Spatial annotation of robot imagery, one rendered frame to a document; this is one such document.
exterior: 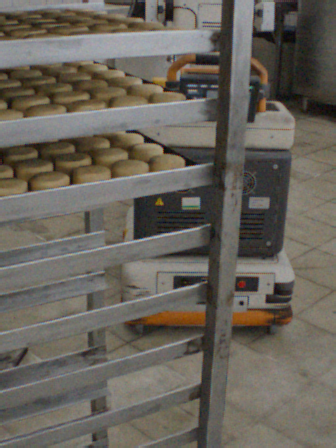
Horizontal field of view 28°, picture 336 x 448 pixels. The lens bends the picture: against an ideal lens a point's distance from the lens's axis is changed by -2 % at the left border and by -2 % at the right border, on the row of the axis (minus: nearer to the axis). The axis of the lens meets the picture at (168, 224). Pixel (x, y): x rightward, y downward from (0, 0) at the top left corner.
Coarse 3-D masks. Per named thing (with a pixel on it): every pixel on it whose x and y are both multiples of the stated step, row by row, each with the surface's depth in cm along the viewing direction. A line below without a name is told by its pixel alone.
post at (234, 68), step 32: (224, 0) 82; (224, 32) 83; (224, 64) 84; (224, 96) 86; (224, 128) 87; (224, 160) 88; (224, 192) 90; (224, 224) 92; (224, 256) 94; (224, 288) 96; (224, 320) 98; (224, 352) 101; (224, 384) 103
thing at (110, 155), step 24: (24, 144) 101; (48, 144) 99; (72, 144) 104; (96, 144) 99; (120, 144) 102; (144, 144) 100; (0, 168) 88; (24, 168) 89; (48, 168) 90; (72, 168) 91; (96, 168) 89; (120, 168) 89; (144, 168) 90; (168, 168) 92; (0, 192) 81
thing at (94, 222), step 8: (88, 0) 117; (96, 0) 118; (88, 216) 134; (96, 216) 134; (88, 224) 135; (96, 224) 135; (88, 232) 136; (88, 272) 140; (88, 296) 142; (96, 296) 141; (88, 304) 143; (96, 304) 142; (104, 328) 145; (88, 336) 147; (96, 336) 145; (104, 336) 146; (88, 344) 148; (96, 344) 146; (96, 400) 151; (104, 400) 153; (96, 408) 152; (104, 408) 154; (96, 432) 155; (104, 432) 156; (96, 440) 156
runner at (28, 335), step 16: (192, 288) 97; (128, 304) 92; (144, 304) 94; (160, 304) 95; (176, 304) 97; (48, 320) 87; (64, 320) 88; (80, 320) 89; (96, 320) 90; (112, 320) 92; (128, 320) 93; (0, 336) 84; (16, 336) 85; (32, 336) 86; (48, 336) 87; (64, 336) 89; (0, 352) 85
